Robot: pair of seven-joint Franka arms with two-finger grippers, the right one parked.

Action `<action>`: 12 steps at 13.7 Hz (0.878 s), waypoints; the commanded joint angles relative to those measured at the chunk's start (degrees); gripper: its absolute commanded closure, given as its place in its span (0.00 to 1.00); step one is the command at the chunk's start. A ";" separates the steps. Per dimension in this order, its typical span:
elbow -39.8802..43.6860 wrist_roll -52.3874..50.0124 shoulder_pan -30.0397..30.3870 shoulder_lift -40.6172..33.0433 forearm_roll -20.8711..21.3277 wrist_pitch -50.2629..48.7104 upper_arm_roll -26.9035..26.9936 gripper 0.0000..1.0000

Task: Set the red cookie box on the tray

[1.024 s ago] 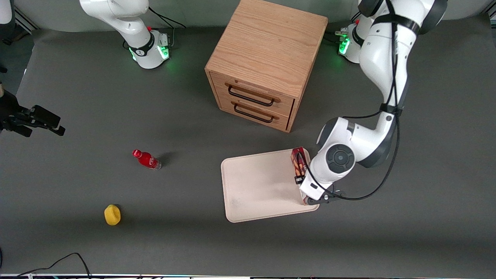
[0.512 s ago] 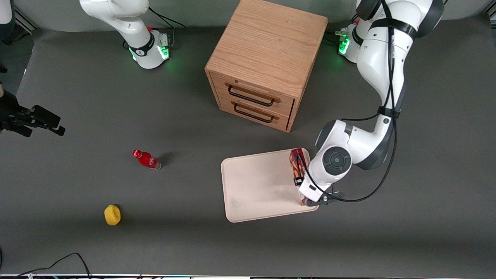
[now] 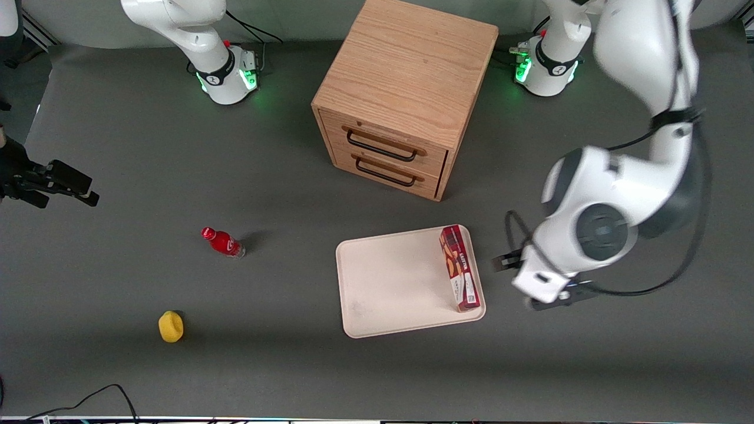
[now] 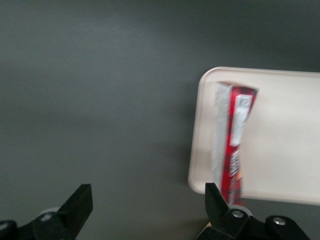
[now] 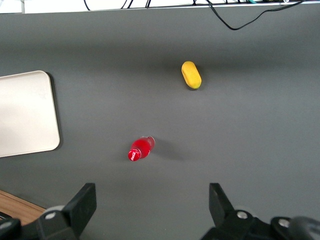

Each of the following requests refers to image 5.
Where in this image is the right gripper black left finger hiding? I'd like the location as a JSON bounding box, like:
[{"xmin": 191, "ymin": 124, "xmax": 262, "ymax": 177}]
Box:
[{"xmin": 0, "ymin": 182, "xmax": 98, "ymax": 240}]

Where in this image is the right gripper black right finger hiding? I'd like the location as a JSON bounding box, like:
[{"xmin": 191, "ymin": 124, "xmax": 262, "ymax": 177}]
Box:
[{"xmin": 199, "ymin": 182, "xmax": 298, "ymax": 240}]

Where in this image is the cream white plastic tray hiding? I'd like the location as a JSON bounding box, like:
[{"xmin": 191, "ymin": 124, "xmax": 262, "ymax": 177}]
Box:
[{"xmin": 0, "ymin": 70, "xmax": 61, "ymax": 159}]

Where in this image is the light brown wooden board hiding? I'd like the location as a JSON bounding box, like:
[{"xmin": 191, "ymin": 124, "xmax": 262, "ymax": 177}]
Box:
[{"xmin": 0, "ymin": 189, "xmax": 47, "ymax": 226}]

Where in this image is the red cola bottle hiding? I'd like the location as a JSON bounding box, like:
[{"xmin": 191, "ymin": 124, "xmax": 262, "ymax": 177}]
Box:
[{"xmin": 127, "ymin": 135, "xmax": 156, "ymax": 163}]

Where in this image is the yellow toy banana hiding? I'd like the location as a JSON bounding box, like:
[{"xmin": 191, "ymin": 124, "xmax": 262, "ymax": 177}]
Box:
[{"xmin": 181, "ymin": 60, "xmax": 203, "ymax": 90}]

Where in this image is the long looping black cable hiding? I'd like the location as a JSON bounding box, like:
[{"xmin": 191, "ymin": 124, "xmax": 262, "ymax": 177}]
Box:
[{"xmin": 206, "ymin": 0, "xmax": 306, "ymax": 31}]

